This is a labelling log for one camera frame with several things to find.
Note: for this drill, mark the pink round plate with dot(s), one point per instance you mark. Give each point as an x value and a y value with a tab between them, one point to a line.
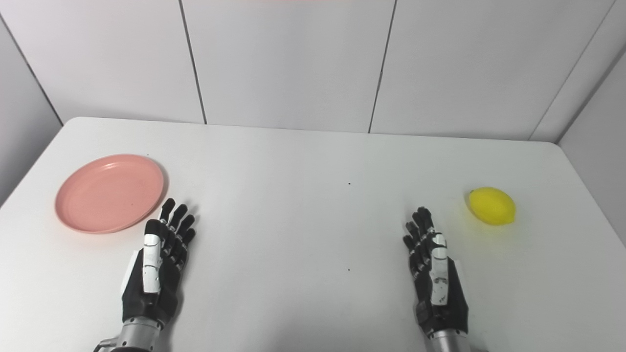
110	194

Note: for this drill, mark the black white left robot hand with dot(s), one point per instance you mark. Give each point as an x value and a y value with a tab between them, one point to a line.
164	288

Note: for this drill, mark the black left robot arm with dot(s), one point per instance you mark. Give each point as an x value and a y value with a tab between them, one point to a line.
137	337

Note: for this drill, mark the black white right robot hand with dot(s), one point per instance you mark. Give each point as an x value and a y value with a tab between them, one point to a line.
452	303

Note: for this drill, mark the yellow lemon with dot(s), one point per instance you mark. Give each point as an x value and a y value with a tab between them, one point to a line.
491	206

